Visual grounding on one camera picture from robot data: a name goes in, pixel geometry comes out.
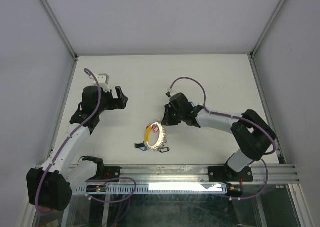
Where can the left aluminium frame post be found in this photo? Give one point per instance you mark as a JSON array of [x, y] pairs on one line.
[[58, 28]]

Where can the right aluminium frame post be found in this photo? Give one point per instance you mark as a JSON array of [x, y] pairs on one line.
[[268, 27]]

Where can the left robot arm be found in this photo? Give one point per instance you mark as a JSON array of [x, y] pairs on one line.
[[52, 185]]

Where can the slotted white cable duct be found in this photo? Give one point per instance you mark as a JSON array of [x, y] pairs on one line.
[[155, 188]]

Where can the aluminium mounting rail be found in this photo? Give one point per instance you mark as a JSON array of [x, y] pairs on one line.
[[273, 174]]

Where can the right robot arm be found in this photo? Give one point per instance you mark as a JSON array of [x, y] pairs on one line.
[[251, 133]]

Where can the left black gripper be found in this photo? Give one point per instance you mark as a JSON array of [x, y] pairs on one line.
[[115, 103]]

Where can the large keyring with yellow grip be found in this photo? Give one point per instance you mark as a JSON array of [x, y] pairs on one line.
[[155, 139]]

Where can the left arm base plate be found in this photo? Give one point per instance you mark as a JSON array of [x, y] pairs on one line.
[[110, 173]]

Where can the aluminium frame post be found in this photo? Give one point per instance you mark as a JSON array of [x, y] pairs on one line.
[[268, 27], [58, 28]]

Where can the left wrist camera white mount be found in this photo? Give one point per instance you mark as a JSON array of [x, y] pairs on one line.
[[103, 81]]

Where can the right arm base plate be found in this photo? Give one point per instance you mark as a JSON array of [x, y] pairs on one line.
[[225, 174]]

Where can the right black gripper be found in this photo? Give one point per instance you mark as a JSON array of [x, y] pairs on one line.
[[166, 120]]

